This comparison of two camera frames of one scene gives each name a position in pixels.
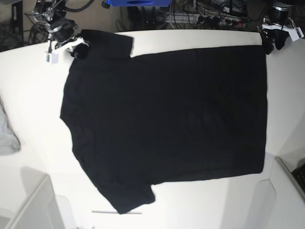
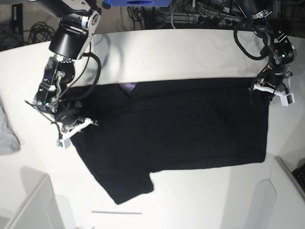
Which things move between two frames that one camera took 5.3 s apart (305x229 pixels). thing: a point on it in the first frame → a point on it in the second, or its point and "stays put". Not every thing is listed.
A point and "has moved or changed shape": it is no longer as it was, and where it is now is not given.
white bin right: (279, 202) stays put
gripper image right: (277, 32) → (276, 80)
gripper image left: (63, 31) → (68, 114)
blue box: (139, 3) stays put
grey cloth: (9, 142) stays put
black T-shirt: (137, 121) has moved or changed shape
